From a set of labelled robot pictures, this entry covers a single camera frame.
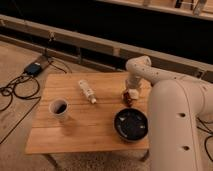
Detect white mug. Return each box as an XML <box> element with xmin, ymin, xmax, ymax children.
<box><xmin>49</xmin><ymin>99</ymin><xmax>69</xmax><ymax>122</ymax></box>

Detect red pepper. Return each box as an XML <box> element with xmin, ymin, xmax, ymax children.
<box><xmin>123</xmin><ymin>91</ymin><xmax>133</xmax><ymax>107</ymax></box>

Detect black cables at right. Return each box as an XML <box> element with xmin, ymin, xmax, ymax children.
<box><xmin>196</xmin><ymin>116</ymin><xmax>213</xmax><ymax>164</ymax></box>

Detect wooden table board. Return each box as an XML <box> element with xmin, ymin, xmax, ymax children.
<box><xmin>26</xmin><ymin>72</ymin><xmax>149</xmax><ymax>154</ymax></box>

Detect small white bottle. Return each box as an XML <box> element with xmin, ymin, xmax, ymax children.
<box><xmin>78</xmin><ymin>80</ymin><xmax>97</xmax><ymax>104</ymax></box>

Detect black bowl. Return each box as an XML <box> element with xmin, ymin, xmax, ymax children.
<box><xmin>114</xmin><ymin>108</ymin><xmax>148</xmax><ymax>142</ymax></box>

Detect black power adapter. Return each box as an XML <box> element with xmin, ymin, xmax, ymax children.
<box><xmin>24</xmin><ymin>63</ymin><xmax>42</xmax><ymax>76</ymax></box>

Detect black cable on floor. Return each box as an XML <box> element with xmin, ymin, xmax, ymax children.
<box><xmin>0</xmin><ymin>49</ymin><xmax>73</xmax><ymax>145</ymax></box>

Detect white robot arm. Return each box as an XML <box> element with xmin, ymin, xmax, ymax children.
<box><xmin>126</xmin><ymin>56</ymin><xmax>213</xmax><ymax>171</ymax></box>

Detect wooden rail beam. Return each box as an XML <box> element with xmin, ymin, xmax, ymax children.
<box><xmin>0</xmin><ymin>14</ymin><xmax>213</xmax><ymax>82</ymax></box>

